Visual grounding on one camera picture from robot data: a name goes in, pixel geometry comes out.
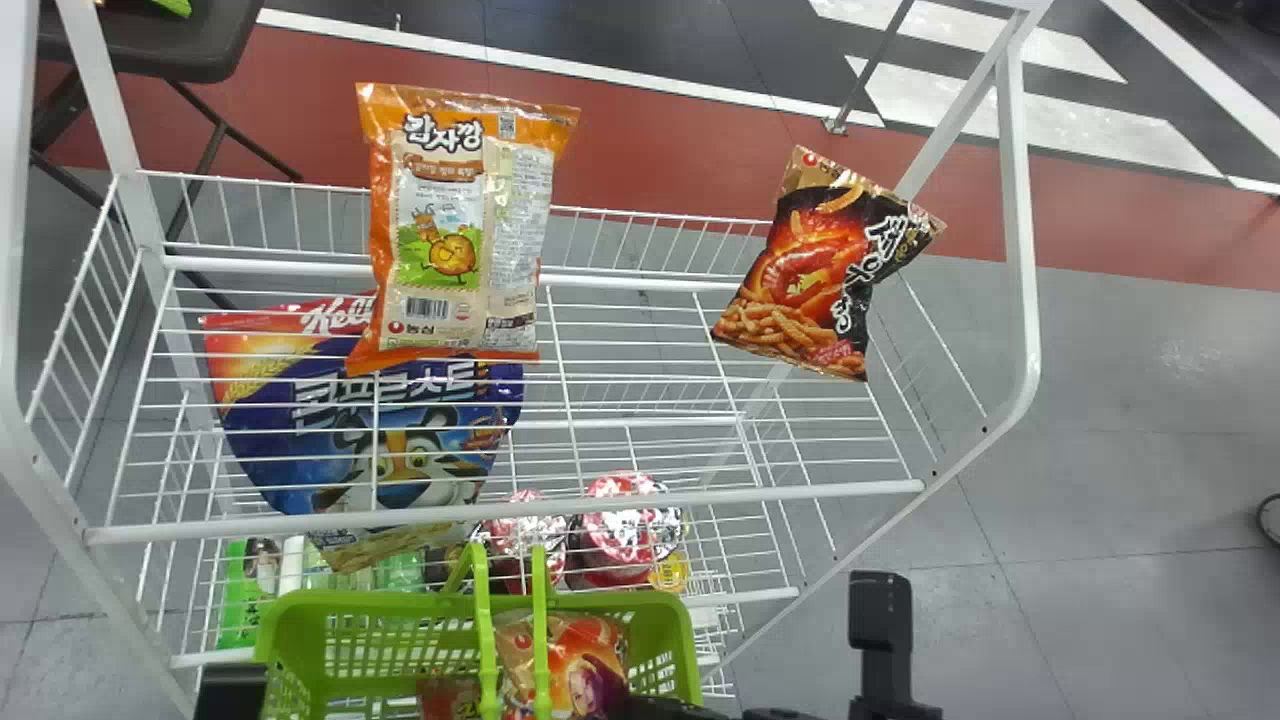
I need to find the green basket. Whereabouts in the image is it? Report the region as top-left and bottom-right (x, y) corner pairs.
(252, 542), (705, 720)

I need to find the black side table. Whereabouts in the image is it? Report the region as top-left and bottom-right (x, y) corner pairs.
(28, 0), (305, 311)

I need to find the black red snack packet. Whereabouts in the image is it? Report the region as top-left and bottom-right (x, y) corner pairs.
(709, 145), (947, 383)

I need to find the red noodle cup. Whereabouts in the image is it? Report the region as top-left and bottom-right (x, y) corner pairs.
(564, 472), (692, 591)
(468, 489), (572, 597)

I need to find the green snack packet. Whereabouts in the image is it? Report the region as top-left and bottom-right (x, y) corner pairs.
(303, 549), (429, 594)

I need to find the orange red snack packet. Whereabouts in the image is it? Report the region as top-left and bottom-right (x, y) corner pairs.
(418, 609), (633, 720)

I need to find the green bottle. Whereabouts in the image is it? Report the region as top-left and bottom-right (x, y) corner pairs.
(215, 539), (266, 651)

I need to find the blue cereal bag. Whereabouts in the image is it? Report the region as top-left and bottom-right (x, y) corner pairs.
(199, 292), (527, 577)

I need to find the white wire rack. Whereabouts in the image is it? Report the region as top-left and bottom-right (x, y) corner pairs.
(0, 0), (1053, 713)

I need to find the yellow can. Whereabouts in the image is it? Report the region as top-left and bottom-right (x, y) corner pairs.
(647, 551), (693, 594)

